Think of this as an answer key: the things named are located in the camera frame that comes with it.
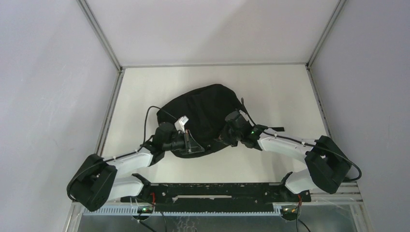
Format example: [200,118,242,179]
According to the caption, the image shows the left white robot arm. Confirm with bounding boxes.
[66,122,205,212]

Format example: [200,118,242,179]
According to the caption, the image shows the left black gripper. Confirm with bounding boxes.
[163,129,204,155]

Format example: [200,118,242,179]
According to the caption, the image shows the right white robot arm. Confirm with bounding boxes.
[219,111,352,201]

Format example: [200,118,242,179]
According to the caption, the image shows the black backpack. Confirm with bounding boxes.
[157,84,247,159]

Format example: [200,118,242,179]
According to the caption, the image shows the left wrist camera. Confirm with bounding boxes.
[174,116,189,132]

